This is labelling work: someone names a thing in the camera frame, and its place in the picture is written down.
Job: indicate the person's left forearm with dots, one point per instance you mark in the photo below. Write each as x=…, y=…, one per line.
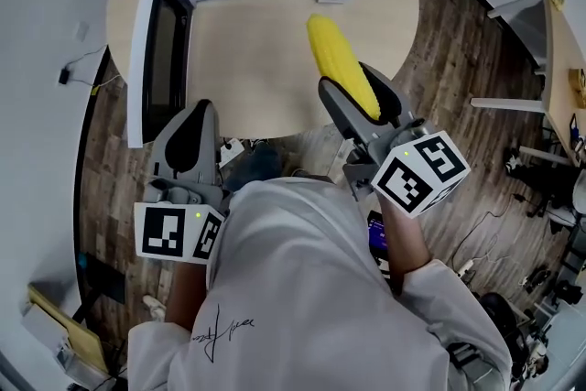
x=185, y=293

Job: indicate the person's right forearm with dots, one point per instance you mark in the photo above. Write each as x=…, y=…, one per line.
x=405, y=242

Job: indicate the yellow plastic item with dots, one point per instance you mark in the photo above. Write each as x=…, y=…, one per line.
x=579, y=87

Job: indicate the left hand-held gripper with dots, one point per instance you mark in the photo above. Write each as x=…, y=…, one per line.
x=160, y=233

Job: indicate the black power adapter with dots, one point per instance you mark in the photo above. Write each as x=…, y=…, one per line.
x=64, y=77

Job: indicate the round wooden table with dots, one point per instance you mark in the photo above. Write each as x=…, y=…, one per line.
x=256, y=73

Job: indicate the yellow corn cob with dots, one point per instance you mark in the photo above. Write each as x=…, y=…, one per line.
x=341, y=64

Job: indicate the black flat panel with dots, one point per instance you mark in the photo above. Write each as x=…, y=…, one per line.
x=107, y=284

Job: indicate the small yellow item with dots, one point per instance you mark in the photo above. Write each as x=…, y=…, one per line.
x=556, y=1

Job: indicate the phone with purple screen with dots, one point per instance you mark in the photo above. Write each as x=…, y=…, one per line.
x=377, y=233

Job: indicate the white power strip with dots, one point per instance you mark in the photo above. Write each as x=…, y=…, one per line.
x=231, y=153
x=466, y=268

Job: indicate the yellow tape piece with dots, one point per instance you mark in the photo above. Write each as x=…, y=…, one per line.
x=95, y=90

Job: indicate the person's grey trousers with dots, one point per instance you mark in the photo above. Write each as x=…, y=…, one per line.
x=256, y=165

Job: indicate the light wooden desk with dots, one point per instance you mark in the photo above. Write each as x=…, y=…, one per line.
x=78, y=334

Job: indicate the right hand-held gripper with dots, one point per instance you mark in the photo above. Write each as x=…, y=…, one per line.
x=412, y=178

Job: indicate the black office chair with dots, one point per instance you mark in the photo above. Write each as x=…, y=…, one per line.
x=499, y=311

